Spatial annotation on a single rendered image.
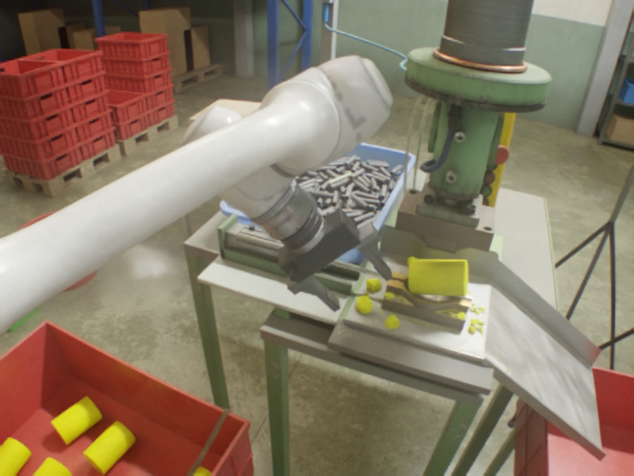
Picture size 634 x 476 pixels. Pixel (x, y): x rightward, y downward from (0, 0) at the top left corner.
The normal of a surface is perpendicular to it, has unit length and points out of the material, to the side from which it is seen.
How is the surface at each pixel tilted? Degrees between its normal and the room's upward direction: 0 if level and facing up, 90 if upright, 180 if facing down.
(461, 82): 90
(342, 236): 90
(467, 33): 90
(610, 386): 90
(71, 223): 34
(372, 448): 0
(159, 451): 0
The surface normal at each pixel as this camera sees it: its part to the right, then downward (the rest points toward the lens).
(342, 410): 0.04, -0.82
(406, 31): -0.37, 0.51
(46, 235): 0.28, -0.56
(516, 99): 0.18, 0.56
